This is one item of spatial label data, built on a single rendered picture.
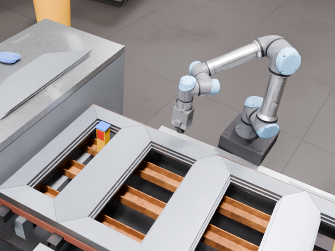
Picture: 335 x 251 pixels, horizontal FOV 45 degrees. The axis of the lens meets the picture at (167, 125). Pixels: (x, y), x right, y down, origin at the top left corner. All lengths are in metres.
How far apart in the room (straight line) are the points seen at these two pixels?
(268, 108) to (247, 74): 2.29
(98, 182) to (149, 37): 3.12
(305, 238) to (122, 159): 0.91
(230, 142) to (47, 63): 1.11
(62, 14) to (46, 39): 1.84
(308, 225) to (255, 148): 0.60
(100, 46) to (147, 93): 1.47
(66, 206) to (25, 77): 0.74
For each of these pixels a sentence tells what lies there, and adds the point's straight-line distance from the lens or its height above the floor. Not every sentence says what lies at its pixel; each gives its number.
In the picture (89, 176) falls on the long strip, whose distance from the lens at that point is 1.96.
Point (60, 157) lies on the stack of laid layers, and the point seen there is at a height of 0.84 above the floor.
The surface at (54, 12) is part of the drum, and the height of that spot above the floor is 0.41.
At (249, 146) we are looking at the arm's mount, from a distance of 2.35.
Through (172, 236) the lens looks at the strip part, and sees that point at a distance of 1.76.
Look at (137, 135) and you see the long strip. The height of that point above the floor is 0.86.
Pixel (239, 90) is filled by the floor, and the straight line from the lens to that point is 4.14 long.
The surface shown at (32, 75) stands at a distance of 2.24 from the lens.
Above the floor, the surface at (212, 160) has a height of 0.86.
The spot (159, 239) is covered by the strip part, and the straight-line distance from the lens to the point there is 1.75.
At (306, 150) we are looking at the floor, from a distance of 3.69.
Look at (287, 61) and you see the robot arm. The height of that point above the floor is 1.38.
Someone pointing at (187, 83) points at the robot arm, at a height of 1.27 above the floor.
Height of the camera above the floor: 2.32
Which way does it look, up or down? 41 degrees down
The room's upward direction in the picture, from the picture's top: 7 degrees clockwise
